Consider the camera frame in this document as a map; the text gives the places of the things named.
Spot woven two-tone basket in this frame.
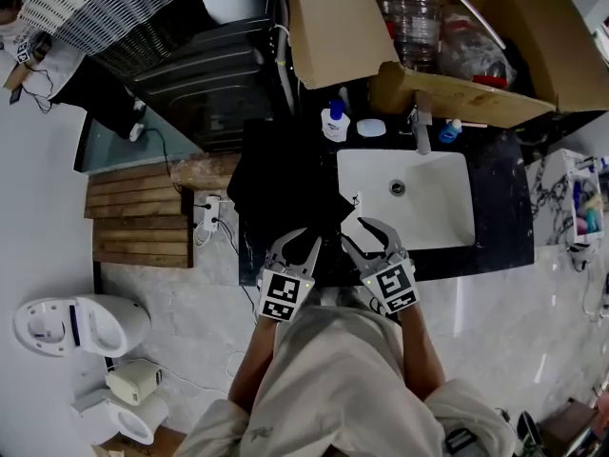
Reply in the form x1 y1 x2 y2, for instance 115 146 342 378
18 0 204 69

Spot black vanity table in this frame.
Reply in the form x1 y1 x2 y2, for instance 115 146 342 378
237 100 537 288

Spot white sink basin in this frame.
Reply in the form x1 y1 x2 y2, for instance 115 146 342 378
336 149 477 251

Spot large open cardboard box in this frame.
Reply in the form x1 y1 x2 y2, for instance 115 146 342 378
287 0 609 130

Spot white toilet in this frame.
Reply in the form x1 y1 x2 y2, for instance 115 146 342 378
70 387 170 447

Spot dark grey washing machine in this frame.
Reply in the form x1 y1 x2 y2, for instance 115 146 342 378
126 16 286 154

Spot white helmet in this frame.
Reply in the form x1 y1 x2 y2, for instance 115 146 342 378
568 241 599 271

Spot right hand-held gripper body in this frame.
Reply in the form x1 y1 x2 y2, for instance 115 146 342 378
360 254 420 314

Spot white toilet open lid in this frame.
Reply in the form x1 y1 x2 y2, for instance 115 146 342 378
12 293 152 357

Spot person's right forearm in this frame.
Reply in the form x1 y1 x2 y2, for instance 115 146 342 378
398 302 446 402

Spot white power strip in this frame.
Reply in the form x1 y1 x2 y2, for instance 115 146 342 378
203 196 223 232

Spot person's beige clothing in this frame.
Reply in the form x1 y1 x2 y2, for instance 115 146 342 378
173 288 518 457

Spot clear plastic jug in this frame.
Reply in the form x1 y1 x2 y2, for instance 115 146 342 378
368 0 442 73

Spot small blue bottle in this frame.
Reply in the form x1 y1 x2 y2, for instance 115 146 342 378
437 118 463 145

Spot white pump bottle blue cap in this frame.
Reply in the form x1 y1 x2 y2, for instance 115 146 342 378
320 99 352 143

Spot marble pattern cabinet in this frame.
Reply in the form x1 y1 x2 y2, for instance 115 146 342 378
525 148 605 247

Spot beige box appliance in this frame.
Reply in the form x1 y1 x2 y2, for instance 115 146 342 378
104 359 164 407

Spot black cloth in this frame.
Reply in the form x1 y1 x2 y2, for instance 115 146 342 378
226 119 363 256

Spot wooden slat steps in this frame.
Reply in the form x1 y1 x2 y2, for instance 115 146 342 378
84 154 242 269

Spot long metal rod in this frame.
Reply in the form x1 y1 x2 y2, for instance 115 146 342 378
422 0 506 50

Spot person's left forearm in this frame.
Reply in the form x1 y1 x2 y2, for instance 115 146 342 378
227 316 280 413

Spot grey hose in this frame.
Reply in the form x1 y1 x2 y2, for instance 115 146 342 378
277 0 299 116

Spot chrome faucet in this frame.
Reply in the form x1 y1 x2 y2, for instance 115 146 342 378
411 107 433 155

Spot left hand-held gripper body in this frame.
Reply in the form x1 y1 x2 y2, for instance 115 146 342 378
259 253 316 323

